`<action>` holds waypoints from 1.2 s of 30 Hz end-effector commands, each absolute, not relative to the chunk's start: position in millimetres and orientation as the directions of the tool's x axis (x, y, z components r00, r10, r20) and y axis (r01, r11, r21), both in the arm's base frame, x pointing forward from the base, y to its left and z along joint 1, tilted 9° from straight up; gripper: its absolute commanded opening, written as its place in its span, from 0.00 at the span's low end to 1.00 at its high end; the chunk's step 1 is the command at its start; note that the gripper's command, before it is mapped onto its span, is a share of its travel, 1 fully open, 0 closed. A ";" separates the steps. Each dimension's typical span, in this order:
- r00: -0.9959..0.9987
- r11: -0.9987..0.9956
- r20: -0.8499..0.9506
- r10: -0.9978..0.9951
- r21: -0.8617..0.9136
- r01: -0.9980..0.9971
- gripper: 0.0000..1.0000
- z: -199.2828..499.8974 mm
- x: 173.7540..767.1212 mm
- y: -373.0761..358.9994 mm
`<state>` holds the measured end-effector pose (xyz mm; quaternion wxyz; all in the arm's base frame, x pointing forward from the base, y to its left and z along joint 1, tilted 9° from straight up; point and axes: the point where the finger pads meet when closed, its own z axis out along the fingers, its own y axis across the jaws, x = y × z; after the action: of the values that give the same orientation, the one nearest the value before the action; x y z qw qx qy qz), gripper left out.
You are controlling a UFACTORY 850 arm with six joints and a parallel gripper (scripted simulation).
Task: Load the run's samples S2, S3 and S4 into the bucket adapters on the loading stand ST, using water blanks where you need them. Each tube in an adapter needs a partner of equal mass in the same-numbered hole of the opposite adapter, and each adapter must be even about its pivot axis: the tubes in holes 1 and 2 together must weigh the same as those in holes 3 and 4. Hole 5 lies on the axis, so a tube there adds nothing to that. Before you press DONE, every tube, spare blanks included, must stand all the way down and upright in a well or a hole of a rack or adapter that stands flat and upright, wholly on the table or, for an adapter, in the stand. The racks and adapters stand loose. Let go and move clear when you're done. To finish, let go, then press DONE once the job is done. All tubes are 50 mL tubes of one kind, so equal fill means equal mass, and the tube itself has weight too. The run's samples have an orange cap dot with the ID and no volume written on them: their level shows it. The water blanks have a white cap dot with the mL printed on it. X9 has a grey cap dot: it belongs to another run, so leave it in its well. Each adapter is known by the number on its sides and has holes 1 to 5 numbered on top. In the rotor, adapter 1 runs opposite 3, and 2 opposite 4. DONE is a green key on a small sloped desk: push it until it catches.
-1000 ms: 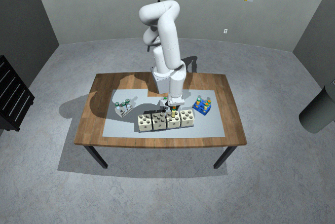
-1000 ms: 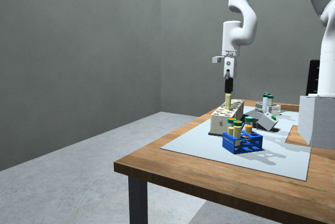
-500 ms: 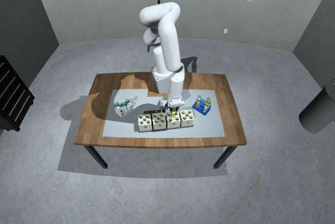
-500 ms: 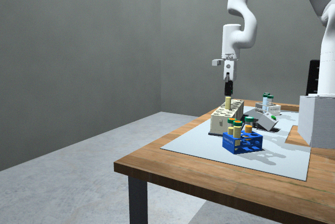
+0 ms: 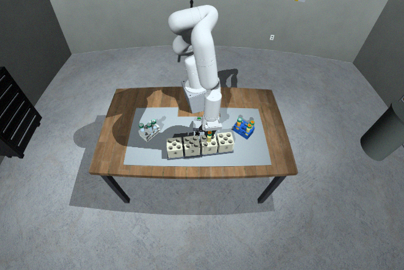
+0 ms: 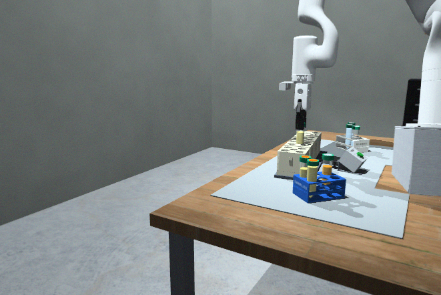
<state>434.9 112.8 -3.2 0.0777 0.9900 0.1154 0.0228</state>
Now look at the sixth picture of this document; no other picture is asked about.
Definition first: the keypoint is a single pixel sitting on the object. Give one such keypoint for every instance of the cream bucket adapter with holes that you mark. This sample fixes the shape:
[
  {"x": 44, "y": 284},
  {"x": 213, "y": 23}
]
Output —
[{"x": 288, "y": 160}]

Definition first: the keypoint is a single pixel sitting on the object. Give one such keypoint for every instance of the green-capped tube with orange label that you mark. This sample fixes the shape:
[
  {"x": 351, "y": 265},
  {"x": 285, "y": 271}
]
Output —
[{"x": 312, "y": 172}]

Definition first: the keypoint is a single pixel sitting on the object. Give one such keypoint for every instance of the white bucket adapter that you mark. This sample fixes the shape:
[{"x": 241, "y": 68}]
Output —
[
  {"x": 307, "y": 144},
  {"x": 316, "y": 134},
  {"x": 311, "y": 138}
]

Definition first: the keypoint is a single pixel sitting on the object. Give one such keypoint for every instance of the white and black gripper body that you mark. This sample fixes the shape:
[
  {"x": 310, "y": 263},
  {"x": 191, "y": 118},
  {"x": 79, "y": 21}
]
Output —
[{"x": 303, "y": 91}]

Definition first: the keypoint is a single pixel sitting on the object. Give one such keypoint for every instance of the grey table surface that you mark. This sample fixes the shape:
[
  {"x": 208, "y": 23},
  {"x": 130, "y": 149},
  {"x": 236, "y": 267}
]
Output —
[{"x": 363, "y": 207}]

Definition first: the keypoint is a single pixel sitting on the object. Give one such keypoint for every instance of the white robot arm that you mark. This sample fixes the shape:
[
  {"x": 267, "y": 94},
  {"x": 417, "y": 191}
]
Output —
[{"x": 307, "y": 55}]

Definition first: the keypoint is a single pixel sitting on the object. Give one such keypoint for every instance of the blue tube rack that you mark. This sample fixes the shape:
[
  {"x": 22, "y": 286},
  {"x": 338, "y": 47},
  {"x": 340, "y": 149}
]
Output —
[{"x": 333, "y": 191}]

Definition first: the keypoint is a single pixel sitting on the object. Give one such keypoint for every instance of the green-capped tube with orange cap dot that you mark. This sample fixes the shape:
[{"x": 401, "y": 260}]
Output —
[
  {"x": 303, "y": 166},
  {"x": 300, "y": 135}
]

